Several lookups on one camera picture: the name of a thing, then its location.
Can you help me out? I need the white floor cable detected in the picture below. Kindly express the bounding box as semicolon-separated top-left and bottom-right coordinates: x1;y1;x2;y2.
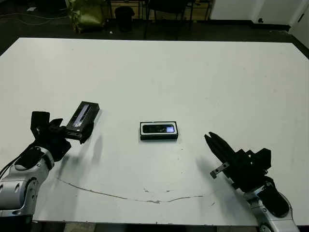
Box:
0;10;71;26

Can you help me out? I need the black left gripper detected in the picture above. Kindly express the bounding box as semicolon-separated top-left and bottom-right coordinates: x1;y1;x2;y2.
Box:
36;118;95;162

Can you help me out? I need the black box with white tray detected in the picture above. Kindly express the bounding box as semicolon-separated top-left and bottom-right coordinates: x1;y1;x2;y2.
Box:
139;120;180;142

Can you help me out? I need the slim black camera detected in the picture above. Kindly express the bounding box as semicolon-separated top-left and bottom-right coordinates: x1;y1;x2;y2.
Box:
141;123;176;134

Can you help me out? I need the black chair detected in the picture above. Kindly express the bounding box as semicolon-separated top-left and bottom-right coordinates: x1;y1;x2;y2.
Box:
143;0;195;41

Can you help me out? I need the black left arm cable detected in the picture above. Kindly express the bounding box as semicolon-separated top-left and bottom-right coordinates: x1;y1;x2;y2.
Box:
0;154;25;180

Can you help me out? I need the black trash bin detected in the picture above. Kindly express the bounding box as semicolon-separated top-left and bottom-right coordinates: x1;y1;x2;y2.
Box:
114;6;136;33

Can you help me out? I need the white door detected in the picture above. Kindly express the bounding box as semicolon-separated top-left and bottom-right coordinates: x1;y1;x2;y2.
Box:
289;0;309;45

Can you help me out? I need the black box lid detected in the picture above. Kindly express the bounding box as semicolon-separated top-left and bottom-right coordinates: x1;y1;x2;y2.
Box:
65;101;100;141

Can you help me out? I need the yellow-green bag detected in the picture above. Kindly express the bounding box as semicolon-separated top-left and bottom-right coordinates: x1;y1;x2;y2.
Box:
67;0;107;34

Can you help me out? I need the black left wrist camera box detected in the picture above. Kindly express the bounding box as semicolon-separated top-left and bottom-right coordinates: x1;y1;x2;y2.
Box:
30;111;51;141

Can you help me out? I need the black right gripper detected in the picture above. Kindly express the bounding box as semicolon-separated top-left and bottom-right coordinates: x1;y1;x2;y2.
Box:
204;131;267;194

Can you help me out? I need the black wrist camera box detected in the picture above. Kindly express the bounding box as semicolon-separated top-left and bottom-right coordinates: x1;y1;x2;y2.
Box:
30;111;51;141
250;147;272;173

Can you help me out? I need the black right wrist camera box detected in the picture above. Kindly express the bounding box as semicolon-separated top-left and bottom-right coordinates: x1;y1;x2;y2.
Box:
250;147;272;173

